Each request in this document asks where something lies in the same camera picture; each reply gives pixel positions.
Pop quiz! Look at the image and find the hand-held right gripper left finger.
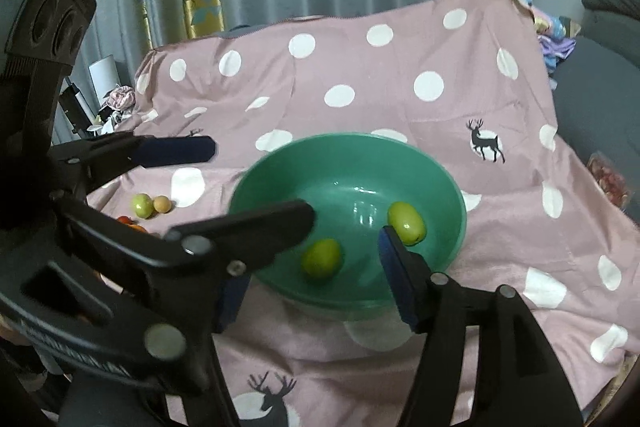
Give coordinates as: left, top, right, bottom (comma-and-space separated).
190, 274, 251, 427

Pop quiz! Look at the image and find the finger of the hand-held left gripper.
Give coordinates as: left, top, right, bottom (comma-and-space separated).
50, 134, 217, 195
50, 194, 317, 395

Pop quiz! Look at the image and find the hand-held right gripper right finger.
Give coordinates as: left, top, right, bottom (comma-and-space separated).
378, 226, 583, 427

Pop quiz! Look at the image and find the oval green jujube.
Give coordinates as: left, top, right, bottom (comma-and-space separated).
300, 239, 345, 280
388, 201, 427, 246

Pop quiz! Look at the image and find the green plastic bowl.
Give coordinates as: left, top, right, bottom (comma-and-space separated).
228, 133, 468, 312

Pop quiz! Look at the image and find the small round green fruit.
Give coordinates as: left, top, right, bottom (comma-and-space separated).
131, 193, 154, 219

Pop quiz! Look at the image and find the pile of crumpled clothes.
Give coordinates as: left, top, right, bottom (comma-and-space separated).
87, 86, 137, 132

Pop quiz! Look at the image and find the white box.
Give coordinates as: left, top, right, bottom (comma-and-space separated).
89, 56, 121, 108

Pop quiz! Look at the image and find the pink polka dot blanket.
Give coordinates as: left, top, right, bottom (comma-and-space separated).
85, 0, 636, 427

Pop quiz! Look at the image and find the red snack packet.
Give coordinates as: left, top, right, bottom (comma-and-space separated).
586, 152, 632, 210

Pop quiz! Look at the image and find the colourful printed cloth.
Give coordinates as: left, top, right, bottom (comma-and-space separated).
520, 0, 583, 72

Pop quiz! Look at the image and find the grey sofa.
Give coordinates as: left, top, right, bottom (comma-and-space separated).
550, 0, 640, 208

